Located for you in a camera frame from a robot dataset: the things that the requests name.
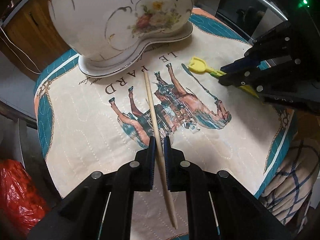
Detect yellow tulip clip stick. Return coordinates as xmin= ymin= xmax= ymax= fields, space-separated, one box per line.
xmin=188 ymin=56 xmax=259 ymax=99

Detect wooden chopstick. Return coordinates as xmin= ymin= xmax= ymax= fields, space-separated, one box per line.
xmin=143 ymin=70 xmax=178 ymax=229

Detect red plastic bag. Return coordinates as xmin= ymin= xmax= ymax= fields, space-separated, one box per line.
xmin=1 ymin=159 xmax=50 ymax=237

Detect horse print quilted mat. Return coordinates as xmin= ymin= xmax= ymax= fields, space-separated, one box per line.
xmin=34 ymin=7 xmax=298 ymax=240

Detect plaid cloth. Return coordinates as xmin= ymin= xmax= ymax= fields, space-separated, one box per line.
xmin=259 ymin=137 xmax=319 ymax=234

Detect wooden lower cabinets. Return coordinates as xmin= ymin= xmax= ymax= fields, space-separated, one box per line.
xmin=1 ymin=0 xmax=71 ymax=81

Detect floral ceramic utensil holder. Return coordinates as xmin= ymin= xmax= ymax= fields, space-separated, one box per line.
xmin=48 ymin=0 xmax=194 ymax=77

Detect stainless steel appliance door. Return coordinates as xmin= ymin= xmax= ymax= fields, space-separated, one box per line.
xmin=195 ymin=0 xmax=287 ymax=43

